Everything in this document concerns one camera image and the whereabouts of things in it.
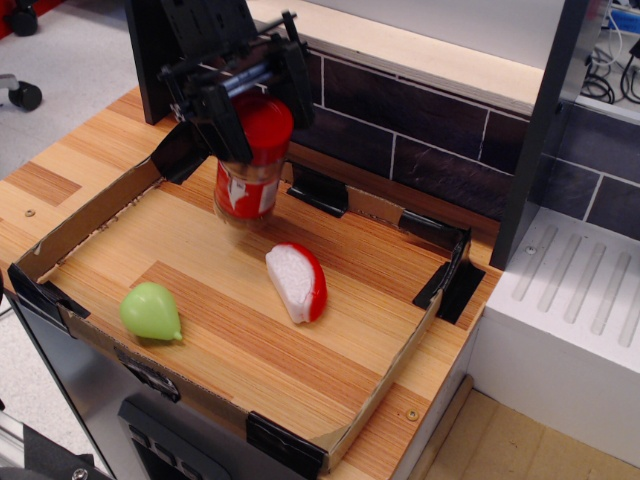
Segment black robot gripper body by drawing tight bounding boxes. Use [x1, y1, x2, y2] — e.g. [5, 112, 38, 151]
[168, 1, 300, 120]

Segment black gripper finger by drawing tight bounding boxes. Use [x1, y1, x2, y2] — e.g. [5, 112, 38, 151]
[190, 85, 253, 163]
[277, 42, 315, 129]

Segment red-lidded spice bottle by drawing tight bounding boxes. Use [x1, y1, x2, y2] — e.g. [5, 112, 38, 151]
[214, 92, 294, 228]

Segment cardboard fence with black tape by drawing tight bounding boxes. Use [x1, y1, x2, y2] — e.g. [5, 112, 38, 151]
[7, 117, 487, 475]

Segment dark left side panel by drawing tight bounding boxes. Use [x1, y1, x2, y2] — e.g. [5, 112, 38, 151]
[125, 1, 195, 125]

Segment black office chair caster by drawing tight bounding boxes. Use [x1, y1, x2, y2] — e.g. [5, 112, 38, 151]
[1, 74, 42, 111]

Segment red and white toy slice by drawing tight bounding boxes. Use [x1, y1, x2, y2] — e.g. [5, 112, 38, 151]
[265, 242, 328, 324]

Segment green toy pear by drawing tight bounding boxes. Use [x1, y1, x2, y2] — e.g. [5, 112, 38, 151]
[119, 282, 182, 341]

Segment black oven control panel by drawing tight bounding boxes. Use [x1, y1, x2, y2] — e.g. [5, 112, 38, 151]
[117, 397, 281, 480]

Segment white sink drainboard unit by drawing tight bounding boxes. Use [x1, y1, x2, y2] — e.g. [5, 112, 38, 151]
[468, 209, 639, 465]

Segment dark grey vertical post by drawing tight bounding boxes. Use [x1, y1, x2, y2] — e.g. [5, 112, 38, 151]
[490, 1, 604, 270]

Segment black cables in background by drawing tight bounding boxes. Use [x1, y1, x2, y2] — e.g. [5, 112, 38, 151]
[582, 44, 640, 105]

